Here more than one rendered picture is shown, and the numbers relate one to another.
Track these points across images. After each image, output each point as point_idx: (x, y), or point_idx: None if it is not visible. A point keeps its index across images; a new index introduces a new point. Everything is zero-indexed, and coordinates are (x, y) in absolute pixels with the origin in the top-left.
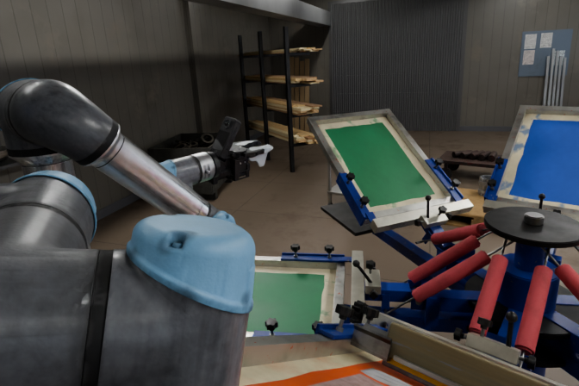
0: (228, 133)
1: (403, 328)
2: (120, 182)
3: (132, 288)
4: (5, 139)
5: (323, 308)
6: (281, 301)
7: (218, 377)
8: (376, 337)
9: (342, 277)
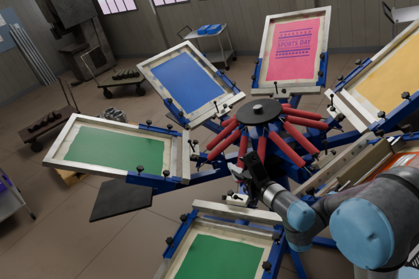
0: (260, 162)
1: (344, 173)
2: None
3: None
4: (405, 253)
5: (237, 240)
6: (220, 267)
7: None
8: (345, 186)
9: (213, 220)
